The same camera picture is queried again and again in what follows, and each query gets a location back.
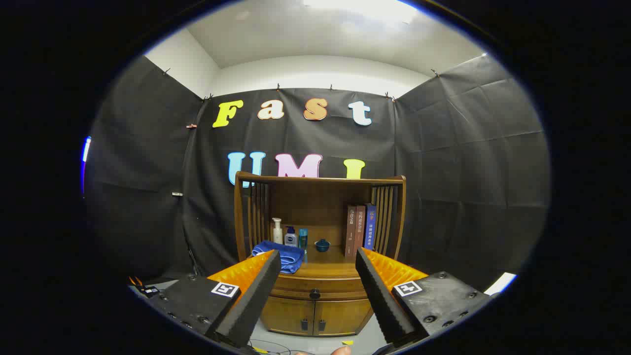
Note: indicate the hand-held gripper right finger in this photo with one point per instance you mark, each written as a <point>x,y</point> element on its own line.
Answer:
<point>382,296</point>

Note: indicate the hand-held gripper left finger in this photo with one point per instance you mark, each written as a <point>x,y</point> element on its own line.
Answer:
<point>256,296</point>

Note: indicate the wooden cabinet door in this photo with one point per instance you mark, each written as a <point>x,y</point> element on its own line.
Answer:
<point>286,315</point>
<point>342,315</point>

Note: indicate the wooden countertop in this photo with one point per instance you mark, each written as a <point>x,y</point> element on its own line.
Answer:
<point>325,268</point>

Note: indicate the wooden cabinet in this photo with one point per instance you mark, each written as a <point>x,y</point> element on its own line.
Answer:
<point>315,197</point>

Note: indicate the blue folded towel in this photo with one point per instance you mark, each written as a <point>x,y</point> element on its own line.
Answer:
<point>288,256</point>

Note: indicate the white pump bottle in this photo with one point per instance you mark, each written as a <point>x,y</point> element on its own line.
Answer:
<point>278,235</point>

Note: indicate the white bottle with blue cap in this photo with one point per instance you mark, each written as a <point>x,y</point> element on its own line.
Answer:
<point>291,239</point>

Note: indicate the blue book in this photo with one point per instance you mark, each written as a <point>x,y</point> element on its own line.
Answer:
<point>370,227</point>

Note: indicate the reddish brown book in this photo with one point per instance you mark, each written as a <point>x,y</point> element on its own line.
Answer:
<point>360,229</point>

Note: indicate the dark brown book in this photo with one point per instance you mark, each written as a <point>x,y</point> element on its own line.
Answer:
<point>350,231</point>

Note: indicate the clear blue bottle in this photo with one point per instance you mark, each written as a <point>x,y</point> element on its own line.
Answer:
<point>303,240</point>

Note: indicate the blue lidded teacup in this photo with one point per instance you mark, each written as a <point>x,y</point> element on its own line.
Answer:
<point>322,245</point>

